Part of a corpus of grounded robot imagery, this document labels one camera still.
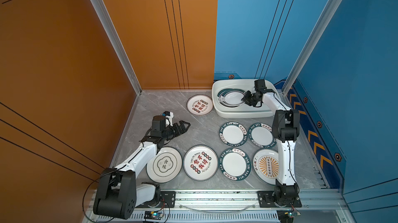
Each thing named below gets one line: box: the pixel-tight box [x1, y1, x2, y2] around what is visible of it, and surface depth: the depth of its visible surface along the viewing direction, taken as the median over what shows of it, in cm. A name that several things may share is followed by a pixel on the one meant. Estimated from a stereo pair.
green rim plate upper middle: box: [219, 121, 248, 148], surface depth 97 cm
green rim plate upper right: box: [247, 122, 278, 149], surface depth 96 cm
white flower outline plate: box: [146, 146, 183, 184], surface depth 84 cm
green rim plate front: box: [218, 147, 252, 182], surface depth 86 cm
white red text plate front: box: [182, 144, 219, 182], surface depth 86 cm
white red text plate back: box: [186, 94, 215, 117], surface depth 112 cm
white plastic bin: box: [211, 78, 280, 119], surface depth 111 cm
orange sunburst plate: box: [252, 148, 279, 186], surface depth 84 cm
